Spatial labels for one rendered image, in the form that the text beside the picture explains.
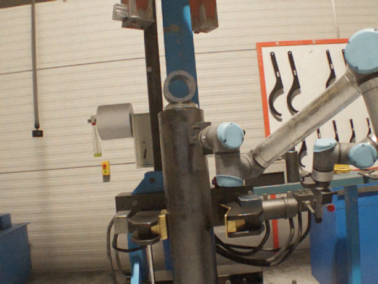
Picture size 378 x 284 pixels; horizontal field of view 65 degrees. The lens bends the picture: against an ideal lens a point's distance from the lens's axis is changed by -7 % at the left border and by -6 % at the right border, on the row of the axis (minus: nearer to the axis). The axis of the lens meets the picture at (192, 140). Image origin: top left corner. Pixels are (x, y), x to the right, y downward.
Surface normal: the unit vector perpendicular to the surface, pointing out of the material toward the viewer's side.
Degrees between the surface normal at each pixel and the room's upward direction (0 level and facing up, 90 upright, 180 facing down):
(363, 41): 83
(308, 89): 90
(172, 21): 90
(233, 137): 85
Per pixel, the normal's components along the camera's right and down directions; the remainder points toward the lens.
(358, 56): -0.68, -0.08
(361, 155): -0.36, 0.06
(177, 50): 0.01, -0.02
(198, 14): -0.82, 0.06
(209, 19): 0.57, -0.07
